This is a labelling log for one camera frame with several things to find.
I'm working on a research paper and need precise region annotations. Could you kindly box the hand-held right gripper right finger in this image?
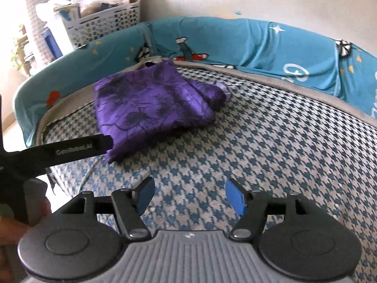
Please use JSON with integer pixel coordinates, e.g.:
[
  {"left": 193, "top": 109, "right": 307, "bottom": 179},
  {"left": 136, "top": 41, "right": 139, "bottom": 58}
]
[{"left": 225, "top": 178, "right": 319, "bottom": 241}]

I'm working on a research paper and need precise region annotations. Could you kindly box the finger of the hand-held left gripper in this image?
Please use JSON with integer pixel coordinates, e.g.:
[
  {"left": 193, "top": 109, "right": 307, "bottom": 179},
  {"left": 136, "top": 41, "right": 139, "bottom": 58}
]
[{"left": 98, "top": 134, "right": 114, "bottom": 155}]

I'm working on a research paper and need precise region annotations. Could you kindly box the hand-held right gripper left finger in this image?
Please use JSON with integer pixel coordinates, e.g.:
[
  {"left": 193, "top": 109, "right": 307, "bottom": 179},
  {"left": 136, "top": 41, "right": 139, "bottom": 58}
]
[{"left": 53, "top": 176, "right": 156, "bottom": 241}]

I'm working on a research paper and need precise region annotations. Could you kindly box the purple floral garment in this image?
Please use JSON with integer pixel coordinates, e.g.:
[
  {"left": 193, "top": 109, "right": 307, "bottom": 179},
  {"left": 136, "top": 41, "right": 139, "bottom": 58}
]
[{"left": 93, "top": 59, "right": 232, "bottom": 163}]

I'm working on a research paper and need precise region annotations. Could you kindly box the person's left hand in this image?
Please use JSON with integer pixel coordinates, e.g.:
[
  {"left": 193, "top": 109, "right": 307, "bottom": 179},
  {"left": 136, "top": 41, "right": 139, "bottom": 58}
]
[{"left": 0, "top": 197, "right": 51, "bottom": 246}]

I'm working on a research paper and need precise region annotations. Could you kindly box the houndstooth patterned mattress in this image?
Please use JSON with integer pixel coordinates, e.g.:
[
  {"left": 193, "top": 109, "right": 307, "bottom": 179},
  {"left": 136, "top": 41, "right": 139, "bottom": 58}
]
[{"left": 37, "top": 60, "right": 377, "bottom": 283}]

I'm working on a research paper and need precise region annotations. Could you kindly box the green plant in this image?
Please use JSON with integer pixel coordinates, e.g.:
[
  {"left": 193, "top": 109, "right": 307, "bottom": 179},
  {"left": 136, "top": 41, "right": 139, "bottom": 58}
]
[{"left": 11, "top": 25, "right": 33, "bottom": 77}]

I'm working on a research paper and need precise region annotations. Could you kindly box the blue container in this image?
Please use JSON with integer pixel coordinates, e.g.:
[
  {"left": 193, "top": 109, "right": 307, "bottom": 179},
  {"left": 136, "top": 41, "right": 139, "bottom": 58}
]
[{"left": 42, "top": 28, "right": 64, "bottom": 60}]

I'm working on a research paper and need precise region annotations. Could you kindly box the white perforated basket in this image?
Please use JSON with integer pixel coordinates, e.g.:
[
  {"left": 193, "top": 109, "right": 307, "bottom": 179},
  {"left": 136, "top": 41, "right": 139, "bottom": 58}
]
[{"left": 53, "top": 0, "right": 143, "bottom": 49}]

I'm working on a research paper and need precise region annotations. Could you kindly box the white plastic bag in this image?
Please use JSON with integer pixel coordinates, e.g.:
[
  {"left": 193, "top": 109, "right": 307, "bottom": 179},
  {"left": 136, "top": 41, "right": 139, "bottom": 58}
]
[{"left": 35, "top": 0, "right": 86, "bottom": 21}]

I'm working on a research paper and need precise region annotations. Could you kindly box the blue printed bed bumper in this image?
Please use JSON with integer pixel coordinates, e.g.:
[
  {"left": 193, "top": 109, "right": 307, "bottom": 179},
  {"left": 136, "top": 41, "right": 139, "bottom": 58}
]
[{"left": 13, "top": 16, "right": 377, "bottom": 148}]

